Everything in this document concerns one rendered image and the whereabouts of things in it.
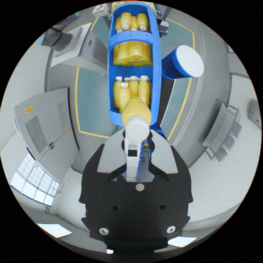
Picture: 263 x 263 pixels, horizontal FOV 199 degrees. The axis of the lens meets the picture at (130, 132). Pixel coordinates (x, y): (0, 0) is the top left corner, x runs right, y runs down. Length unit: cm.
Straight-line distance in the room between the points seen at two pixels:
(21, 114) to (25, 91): 140
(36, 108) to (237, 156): 480
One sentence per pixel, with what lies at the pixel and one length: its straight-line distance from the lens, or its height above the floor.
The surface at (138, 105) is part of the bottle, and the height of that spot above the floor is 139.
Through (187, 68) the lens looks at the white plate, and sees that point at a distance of 67.
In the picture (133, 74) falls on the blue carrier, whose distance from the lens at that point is 59.
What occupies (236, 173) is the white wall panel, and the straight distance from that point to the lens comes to 328.
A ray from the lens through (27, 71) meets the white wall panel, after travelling 301.
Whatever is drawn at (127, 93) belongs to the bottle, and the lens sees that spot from 40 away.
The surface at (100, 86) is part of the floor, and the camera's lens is 168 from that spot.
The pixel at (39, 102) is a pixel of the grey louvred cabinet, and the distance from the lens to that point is 168.
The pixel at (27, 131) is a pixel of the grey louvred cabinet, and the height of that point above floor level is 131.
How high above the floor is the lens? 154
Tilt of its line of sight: 57 degrees down
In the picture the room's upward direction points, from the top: 175 degrees counter-clockwise
